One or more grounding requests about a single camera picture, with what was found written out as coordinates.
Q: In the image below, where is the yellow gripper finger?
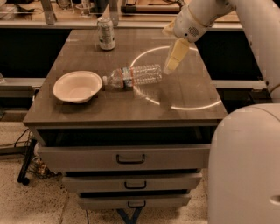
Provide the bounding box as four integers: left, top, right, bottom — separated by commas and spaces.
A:
164, 38, 190, 74
162, 21, 175, 36

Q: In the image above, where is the black caster leg stand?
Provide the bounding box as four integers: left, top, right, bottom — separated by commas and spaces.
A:
17, 138, 37, 186

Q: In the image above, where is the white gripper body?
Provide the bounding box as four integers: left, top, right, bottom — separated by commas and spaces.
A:
173, 0, 234, 43

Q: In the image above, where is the grey drawer cabinet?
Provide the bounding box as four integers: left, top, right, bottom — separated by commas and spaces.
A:
24, 29, 227, 198

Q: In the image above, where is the long background workbench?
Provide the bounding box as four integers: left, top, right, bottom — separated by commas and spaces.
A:
0, 0, 243, 32

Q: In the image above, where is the clear plastic water bottle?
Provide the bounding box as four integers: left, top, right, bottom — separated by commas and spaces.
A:
102, 64, 162, 89

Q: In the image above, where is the bottom grey drawer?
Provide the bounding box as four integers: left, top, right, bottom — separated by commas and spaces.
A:
78, 194, 191, 210

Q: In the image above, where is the silver soda can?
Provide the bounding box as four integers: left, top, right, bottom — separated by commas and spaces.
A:
97, 17, 116, 51

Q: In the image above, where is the grey drawer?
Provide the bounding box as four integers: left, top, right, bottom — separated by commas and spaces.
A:
78, 194, 191, 210
38, 144, 210, 172
62, 172, 202, 193

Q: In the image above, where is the white paper bowl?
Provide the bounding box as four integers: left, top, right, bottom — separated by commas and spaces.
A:
52, 71, 102, 103

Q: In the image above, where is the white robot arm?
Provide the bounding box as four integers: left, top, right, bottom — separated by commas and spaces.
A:
164, 0, 280, 224

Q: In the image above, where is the top grey drawer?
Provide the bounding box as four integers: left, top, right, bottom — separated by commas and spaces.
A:
38, 144, 210, 172

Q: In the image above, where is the middle grey drawer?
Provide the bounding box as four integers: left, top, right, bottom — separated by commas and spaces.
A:
62, 172, 202, 193

